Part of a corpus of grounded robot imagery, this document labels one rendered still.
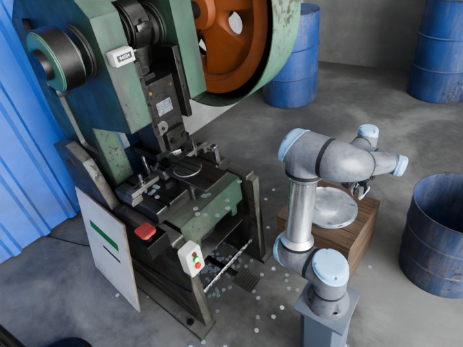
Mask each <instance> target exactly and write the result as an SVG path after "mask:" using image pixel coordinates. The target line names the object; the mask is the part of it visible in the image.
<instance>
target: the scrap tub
mask: <svg viewBox="0 0 463 347"><path fill-rule="evenodd" d="M398 261H399V265H400V268H401V269H402V272H403V273H404V274H405V276H406V277H407V278H408V279H409V280H410V281H411V282H412V283H413V284H415V285H416V286H417V287H418V288H420V289H422V290H423V291H426V292H427V293H430V294H432V295H435V296H438V297H444V298H449V299H457V298H463V173H455V172H442V173H434V174H431V175H428V176H425V177H423V178H422V179H420V180H419V181H417V183H416V184H415V186H414V188H413V195H412V199H411V204H410V207H409V210H408V211H407V222H406V226H405V229H404V231H403V234H402V243H401V247H400V252H399V256H398Z"/></svg>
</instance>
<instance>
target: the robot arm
mask: <svg viewBox="0 0 463 347"><path fill-rule="evenodd" d="M378 131H379V130H378V128H377V127H376V126H375V125H370V124H365V125H361V126H360V127H359V130H358V135H357V137H355V138H354V140H353V141H352V142H351V143H350V144H349V143H346V142H344V141H341V140H338V139H335V138H331V137H328V136H324V135H322V134H317V133H315V132H311V131H310V130H305V129H300V128H298V129H293V130H292V131H290V132H289V133H288V134H287V135H286V136H285V138H284V140H283V141H282V143H281V145H280V148H279V151H278V159H279V161H280V162H281V163H283V164H286V166H285V174H286V176H287V177H288V178H289V195H288V204H287V221H286V230H284V231H283V232H282V233H281V234H280V235H279V236H278V237H277V238H276V241H275V245H274V248H273V255H274V258H275V259H276V260H277V261H278V262H279V263H280V264H281V265H283V266H286V267H287V268H288V269H290V270H292V271H293V272H295V273H297V274H298V275H299V276H301V277H303V278H305V279H306V280H308V281H309V282H311V285H310V286H309V288H308V289H307V304H308V307H309V308H310V310H311V311H312V312H313V313H314V314H315V315H317V316H319V317H321V318H323V319H328V320H333V319H339V318H341V317H342V316H343V315H344V314H345V313H346V312H347V310H348V308H349V295H348V293H347V290H346V289H347V281H348V279H349V265H348V263H347V260H346V259H345V257H344V256H343V255H342V254H341V253H339V252H338V251H336V250H333V249H319V248H317V247H315V246H314V245H313V244H314V238H313V236H312V234H311V226H312V220H313V210H314V205H315V199H316V189H317V184H318V181H319V180H321V179H322V178H323V179H325V180H330V181H334V182H341V185H342V186H343V187H344V188H345V189H348V190H351V193H352V196H355V190H356V187H357V186H358V185H360V186H359V187H358V189H359V194H358V195H359V196H358V199H359V200H361V199H362V198H363V197H364V195H365V194H366V192H368V190H369V189H370V187H369V184H368V181H370V179H371V177H372V179H371V180H373V179H375V176H374V175H378V174H386V173H388V174H391V175H395V176H401V175H402V174H403V173H404V171H405V169H406V167H407V164H408V158H407V157H405V156H402V155H400V154H395V153H393V152H390V151H386V150H383V149H378V148H376V145H377V141H378ZM373 176H374V177H373Z"/></svg>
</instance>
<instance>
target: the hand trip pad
mask: <svg viewBox="0 0 463 347"><path fill-rule="evenodd" d="M134 233H135V235H137V236H138V237H139V238H141V239H142V240H148V239H150V237H151V236H152V235H154V234H155V233H156V229H155V227H153V226H152V225H150V224H149V223H147V222H144V223H142V224H141V225H140V226H139V227H137V228H136V229H135V230H134Z"/></svg>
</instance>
